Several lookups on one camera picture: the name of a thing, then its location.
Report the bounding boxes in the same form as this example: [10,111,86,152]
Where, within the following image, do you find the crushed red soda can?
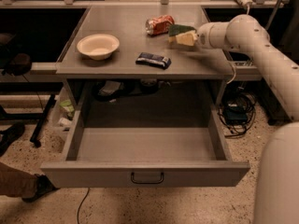
[145,15,175,35]

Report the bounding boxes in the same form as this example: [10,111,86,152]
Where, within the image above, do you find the black stand base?
[0,94,56,147]

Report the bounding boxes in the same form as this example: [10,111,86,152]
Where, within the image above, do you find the black floor cable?
[76,188,92,224]

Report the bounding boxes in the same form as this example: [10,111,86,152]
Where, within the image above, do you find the grey open drawer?
[42,103,249,188]

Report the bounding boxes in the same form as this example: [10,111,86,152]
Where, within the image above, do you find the blue snack packet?
[135,52,171,70]

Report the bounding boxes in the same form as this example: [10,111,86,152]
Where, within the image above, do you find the person's leg brown trousers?
[0,163,37,198]

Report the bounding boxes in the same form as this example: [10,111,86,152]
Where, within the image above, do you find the metal tripod pole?
[264,0,292,30]

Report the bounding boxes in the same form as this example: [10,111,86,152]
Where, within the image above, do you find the black drawer handle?
[131,172,164,185]

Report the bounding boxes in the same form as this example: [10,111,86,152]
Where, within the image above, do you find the grey metal cabinet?
[57,5,233,116]

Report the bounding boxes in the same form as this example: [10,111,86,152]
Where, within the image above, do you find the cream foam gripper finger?
[176,30,198,46]

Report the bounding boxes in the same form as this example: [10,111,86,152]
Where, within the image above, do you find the black shoe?
[0,122,25,156]
[22,175,57,203]

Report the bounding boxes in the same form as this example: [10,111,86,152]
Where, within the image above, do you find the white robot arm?
[176,15,299,224]

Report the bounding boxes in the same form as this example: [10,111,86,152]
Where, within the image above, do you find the black cable bundle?
[218,87,258,139]

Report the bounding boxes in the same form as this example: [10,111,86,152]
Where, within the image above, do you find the green and yellow sponge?
[168,24,195,43]

